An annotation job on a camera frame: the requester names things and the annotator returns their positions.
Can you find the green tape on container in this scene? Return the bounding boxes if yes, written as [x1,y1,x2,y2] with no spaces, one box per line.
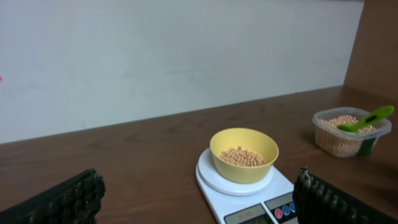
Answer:
[357,138,378,156]

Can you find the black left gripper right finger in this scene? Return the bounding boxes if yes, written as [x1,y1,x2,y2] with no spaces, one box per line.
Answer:
[293,167,397,224]

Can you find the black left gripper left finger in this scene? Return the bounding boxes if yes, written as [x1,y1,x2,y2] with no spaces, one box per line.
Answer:
[1,169,106,224]

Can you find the soybeans in yellow bowl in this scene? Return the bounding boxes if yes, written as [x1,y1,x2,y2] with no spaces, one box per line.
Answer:
[219,146,266,167]

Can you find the white digital kitchen scale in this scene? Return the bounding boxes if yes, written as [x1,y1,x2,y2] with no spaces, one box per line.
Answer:
[196,148,298,224]

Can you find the green plastic measuring scoop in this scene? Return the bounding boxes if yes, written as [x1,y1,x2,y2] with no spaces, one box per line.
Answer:
[338,105,394,133]

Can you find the clear container of soybeans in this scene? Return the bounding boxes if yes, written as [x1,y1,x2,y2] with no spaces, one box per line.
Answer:
[312,107,392,157]

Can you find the yellow plastic bowl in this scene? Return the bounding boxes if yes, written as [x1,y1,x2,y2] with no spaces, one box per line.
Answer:
[210,128,279,184]

